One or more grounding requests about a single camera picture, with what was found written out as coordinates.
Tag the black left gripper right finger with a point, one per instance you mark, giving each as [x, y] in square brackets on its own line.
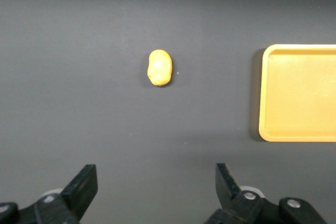
[228, 187]

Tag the yellow potato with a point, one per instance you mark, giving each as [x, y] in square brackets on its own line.
[159, 68]

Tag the dark grey table mat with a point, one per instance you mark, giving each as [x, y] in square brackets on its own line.
[78, 103]

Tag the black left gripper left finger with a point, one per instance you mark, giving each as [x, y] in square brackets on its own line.
[78, 187]

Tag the orange plastic tray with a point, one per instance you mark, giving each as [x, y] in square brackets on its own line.
[302, 93]

